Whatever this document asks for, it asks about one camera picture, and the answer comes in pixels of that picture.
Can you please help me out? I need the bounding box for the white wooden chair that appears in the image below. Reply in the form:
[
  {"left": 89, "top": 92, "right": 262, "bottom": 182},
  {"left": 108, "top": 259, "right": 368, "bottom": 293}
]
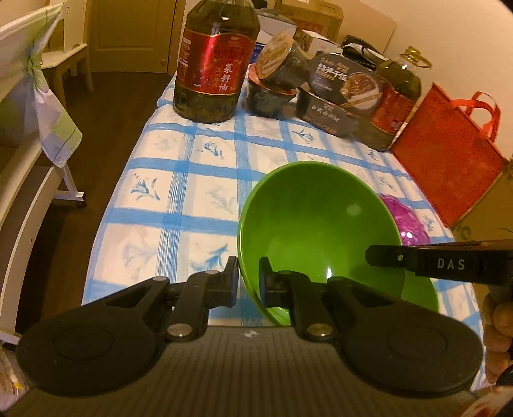
[{"left": 40, "top": 0, "right": 94, "bottom": 95}]

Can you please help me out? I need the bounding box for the black round food tub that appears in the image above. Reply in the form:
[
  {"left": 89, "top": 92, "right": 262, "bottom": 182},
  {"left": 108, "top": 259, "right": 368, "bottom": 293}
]
[
  {"left": 255, "top": 30, "right": 311, "bottom": 89},
  {"left": 246, "top": 66, "right": 298, "bottom": 119}
]

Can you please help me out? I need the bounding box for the white wooden frame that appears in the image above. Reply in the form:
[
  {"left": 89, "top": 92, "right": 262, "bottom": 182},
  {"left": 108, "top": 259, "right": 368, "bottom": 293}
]
[{"left": 0, "top": 136, "right": 87, "bottom": 345}]

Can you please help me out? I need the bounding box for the person's right hand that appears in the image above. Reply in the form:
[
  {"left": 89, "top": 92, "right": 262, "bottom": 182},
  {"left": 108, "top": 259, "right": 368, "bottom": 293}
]
[{"left": 482, "top": 294, "right": 513, "bottom": 387}]

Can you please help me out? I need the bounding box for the red label oil bottle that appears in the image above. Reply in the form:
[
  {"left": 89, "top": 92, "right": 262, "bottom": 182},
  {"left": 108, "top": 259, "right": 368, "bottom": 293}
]
[{"left": 173, "top": 0, "right": 260, "bottom": 123}]

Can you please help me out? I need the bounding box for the white cardboard box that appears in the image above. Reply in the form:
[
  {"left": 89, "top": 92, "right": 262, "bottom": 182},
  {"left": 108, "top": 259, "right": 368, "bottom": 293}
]
[{"left": 256, "top": 10, "right": 298, "bottom": 49}]

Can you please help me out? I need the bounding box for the large brown cardboard box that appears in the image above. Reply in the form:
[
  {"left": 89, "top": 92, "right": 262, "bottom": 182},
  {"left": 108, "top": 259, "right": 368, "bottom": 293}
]
[{"left": 451, "top": 160, "right": 513, "bottom": 243}]

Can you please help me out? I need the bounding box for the open brown cardboard box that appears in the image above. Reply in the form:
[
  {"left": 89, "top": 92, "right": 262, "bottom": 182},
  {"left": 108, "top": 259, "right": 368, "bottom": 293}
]
[{"left": 276, "top": 0, "right": 344, "bottom": 41}]

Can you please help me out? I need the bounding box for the black instant meal box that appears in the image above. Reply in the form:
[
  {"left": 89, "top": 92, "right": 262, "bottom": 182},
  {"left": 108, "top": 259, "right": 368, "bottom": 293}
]
[
  {"left": 297, "top": 88, "right": 361, "bottom": 138},
  {"left": 307, "top": 50, "right": 385, "bottom": 111}
]

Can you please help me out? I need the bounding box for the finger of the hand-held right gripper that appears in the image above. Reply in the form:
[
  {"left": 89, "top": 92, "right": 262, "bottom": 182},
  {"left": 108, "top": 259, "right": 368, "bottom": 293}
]
[{"left": 366, "top": 244, "right": 419, "bottom": 277}]

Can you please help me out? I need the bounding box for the yellow handle oil bottle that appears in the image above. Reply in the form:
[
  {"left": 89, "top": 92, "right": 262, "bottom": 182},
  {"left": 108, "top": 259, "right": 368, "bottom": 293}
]
[{"left": 355, "top": 46, "right": 431, "bottom": 152}]

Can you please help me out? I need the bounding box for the white green checked cloth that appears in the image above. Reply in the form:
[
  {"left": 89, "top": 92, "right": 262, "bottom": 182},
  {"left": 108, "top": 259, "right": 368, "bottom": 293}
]
[{"left": 0, "top": 2, "right": 83, "bottom": 168}]

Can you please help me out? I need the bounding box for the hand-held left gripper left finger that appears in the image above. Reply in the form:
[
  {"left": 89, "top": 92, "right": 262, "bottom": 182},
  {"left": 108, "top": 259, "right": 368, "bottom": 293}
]
[{"left": 102, "top": 255, "right": 239, "bottom": 342}]

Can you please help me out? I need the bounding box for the flat cardboard panel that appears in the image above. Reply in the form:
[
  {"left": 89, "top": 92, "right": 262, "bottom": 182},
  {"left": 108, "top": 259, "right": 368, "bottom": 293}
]
[{"left": 341, "top": 0, "right": 398, "bottom": 53}]

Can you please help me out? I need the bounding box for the small purple transparent plate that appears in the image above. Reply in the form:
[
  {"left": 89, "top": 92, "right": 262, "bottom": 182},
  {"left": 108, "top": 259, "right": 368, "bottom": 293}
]
[{"left": 380, "top": 194, "right": 431, "bottom": 246}]

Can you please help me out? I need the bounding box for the red tote bag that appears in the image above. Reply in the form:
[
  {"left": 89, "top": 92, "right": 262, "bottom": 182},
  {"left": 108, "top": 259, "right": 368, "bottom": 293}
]
[{"left": 391, "top": 82, "right": 506, "bottom": 228}]

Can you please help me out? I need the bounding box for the green plastic bowl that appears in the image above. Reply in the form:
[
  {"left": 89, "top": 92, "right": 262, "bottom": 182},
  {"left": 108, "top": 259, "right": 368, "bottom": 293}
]
[{"left": 237, "top": 161, "right": 439, "bottom": 327}]

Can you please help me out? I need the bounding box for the yellow wooden door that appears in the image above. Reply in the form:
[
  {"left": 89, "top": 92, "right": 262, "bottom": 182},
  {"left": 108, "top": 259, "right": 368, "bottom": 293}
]
[{"left": 86, "top": 0, "right": 187, "bottom": 75}]

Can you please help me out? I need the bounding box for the blue checked floral tablecloth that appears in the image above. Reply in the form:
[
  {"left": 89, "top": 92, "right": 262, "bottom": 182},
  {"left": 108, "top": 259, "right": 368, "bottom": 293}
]
[{"left": 81, "top": 70, "right": 487, "bottom": 327}]

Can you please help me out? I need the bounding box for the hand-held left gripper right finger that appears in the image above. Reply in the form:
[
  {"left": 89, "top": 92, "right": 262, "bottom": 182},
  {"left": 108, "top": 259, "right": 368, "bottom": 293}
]
[{"left": 257, "top": 257, "right": 397, "bottom": 342}]

